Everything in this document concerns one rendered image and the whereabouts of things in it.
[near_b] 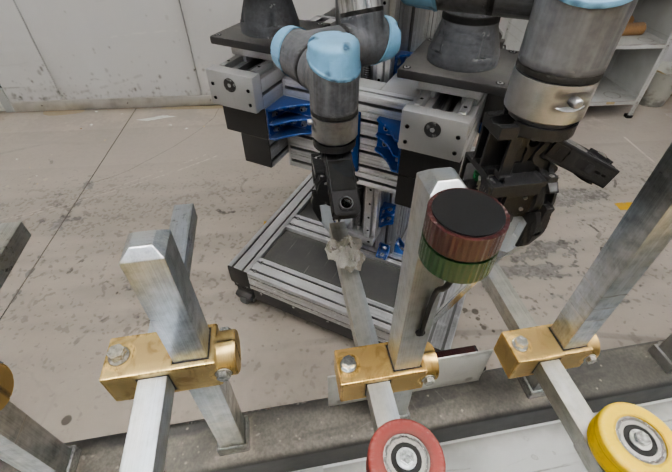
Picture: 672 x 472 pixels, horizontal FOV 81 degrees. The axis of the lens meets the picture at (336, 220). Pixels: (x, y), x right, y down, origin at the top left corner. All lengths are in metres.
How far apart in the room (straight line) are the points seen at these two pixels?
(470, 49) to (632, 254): 0.52
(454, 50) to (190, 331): 0.72
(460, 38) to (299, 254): 1.00
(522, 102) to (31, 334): 1.87
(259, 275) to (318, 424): 0.88
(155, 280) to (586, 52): 0.40
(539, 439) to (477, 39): 0.75
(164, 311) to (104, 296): 1.57
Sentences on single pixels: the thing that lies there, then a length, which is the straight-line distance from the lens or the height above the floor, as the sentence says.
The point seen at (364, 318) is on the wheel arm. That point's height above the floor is 0.86.
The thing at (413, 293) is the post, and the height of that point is 1.03.
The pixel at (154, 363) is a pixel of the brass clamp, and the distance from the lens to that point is 0.48.
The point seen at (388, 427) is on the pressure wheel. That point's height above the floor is 0.91.
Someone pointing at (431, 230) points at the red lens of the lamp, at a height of 1.16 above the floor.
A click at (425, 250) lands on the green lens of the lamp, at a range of 0.32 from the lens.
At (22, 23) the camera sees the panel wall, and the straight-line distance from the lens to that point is 3.46.
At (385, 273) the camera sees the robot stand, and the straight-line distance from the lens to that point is 1.51.
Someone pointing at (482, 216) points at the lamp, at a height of 1.17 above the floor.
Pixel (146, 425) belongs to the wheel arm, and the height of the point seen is 0.96.
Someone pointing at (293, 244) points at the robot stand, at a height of 0.21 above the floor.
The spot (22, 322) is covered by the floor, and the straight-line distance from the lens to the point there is 2.05.
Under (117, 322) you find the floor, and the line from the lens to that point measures 1.84.
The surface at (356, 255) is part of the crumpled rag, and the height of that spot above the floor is 0.87.
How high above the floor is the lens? 1.36
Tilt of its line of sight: 42 degrees down
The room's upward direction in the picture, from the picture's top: straight up
